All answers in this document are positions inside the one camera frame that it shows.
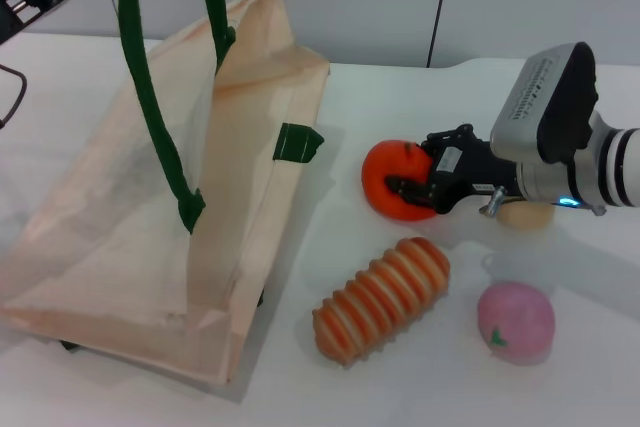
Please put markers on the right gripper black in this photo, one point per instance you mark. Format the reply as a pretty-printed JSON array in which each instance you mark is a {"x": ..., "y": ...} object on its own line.
[{"x": 475, "y": 169}]

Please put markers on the orange toy fruit with stem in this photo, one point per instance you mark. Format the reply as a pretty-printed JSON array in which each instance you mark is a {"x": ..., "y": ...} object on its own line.
[{"x": 385, "y": 162}]

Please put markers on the pink toy peach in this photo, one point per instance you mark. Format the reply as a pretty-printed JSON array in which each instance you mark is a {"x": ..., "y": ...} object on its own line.
[{"x": 517, "y": 319}]

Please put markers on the beige round toy fruit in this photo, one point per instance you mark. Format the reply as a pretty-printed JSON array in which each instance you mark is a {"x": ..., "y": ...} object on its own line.
[{"x": 527, "y": 219}]

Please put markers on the orange striped toy bread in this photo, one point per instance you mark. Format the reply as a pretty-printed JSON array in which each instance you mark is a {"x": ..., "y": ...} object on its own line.
[{"x": 385, "y": 297}]

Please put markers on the silver grey wrist camera box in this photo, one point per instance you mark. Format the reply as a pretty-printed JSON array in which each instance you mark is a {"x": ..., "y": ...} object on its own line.
[{"x": 545, "y": 102}]

